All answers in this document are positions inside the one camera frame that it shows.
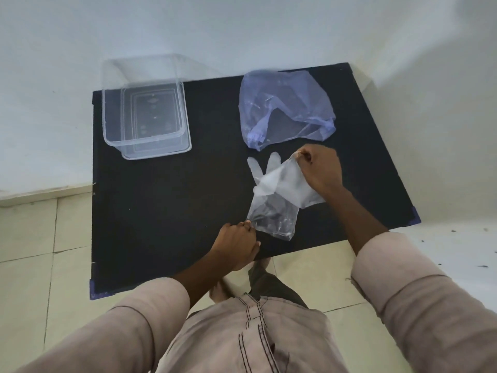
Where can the person's left foot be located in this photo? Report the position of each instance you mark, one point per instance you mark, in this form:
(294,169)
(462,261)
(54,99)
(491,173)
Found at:
(221,291)

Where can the clear plastic container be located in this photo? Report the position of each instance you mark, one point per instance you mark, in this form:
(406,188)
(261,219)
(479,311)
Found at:
(147,112)

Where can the person's right foot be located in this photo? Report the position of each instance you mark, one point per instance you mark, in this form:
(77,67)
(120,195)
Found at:
(264,263)

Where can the person's dark trousers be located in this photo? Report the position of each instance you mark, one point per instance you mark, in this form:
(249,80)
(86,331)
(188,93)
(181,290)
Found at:
(272,285)

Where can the person's left forearm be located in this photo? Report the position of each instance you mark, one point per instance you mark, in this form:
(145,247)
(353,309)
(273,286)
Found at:
(202,279)

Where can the person's right forearm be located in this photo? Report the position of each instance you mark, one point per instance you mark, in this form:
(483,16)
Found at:
(357,221)

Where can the person's foot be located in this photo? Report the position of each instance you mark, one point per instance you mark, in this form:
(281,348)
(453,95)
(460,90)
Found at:
(221,291)
(264,263)

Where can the person's left hand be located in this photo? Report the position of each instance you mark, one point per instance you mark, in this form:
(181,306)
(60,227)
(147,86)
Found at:
(237,246)

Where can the blue plastic bag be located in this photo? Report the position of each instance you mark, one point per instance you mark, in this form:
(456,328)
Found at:
(287,97)

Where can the person's right hand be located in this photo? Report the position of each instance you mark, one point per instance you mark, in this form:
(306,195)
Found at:
(322,168)

